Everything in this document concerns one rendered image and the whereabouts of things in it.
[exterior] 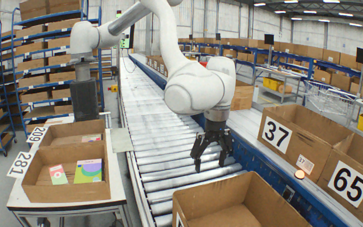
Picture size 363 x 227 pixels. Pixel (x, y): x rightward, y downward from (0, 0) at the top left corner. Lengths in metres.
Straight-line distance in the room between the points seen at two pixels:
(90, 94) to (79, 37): 0.39
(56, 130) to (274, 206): 1.22
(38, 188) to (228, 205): 0.72
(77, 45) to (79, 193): 0.88
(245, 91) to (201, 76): 0.88
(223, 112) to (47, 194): 0.73
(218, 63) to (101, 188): 0.59
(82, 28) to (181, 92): 0.97
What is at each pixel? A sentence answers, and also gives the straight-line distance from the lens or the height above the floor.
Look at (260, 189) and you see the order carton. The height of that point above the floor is 0.88.
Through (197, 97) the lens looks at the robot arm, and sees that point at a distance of 0.43.
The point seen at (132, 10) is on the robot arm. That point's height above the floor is 1.50.
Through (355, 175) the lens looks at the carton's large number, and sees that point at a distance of 0.69.
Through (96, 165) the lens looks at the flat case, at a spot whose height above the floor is 0.80.
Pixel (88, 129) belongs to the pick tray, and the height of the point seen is 0.79.
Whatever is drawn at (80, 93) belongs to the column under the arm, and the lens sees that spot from 1.29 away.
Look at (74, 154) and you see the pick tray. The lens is 0.98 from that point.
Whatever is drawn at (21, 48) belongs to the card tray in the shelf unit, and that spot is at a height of 1.41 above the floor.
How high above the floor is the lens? 1.31
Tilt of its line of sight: 21 degrees down
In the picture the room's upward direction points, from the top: 2 degrees clockwise
